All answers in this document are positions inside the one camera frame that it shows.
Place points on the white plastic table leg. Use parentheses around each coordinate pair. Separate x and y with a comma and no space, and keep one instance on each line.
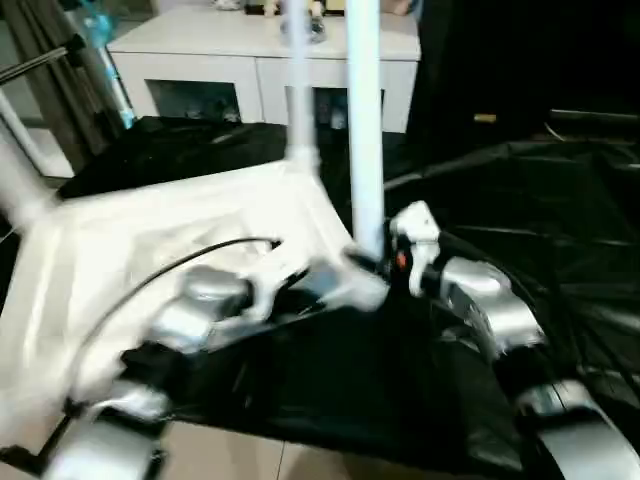
(302,100)
(22,185)
(367,150)

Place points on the white plastic table top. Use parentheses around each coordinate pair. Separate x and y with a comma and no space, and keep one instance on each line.
(125,240)

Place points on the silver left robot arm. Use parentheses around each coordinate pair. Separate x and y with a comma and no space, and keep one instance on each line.
(200,300)

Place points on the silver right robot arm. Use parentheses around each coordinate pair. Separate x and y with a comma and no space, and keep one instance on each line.
(490,295)

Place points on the black plastic mat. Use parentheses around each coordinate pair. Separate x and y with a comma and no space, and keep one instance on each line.
(350,370)

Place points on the small yellow label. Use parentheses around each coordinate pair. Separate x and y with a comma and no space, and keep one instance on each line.
(485,118)

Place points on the clear bag of dark items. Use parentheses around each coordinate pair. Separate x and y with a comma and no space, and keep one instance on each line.
(319,30)

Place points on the grey flat bar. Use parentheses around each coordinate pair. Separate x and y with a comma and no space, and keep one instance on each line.
(595,116)

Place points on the white sideboard cabinet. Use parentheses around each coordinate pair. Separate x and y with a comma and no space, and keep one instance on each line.
(200,55)

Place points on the grey brown curtain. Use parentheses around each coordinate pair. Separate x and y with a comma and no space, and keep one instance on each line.
(55,90)

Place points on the white round pipe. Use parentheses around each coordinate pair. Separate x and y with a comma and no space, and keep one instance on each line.
(17,125)

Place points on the grey metal pole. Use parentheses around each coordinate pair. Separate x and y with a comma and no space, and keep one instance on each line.
(40,61)

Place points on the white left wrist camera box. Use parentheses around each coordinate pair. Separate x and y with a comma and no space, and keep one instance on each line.
(270,285)

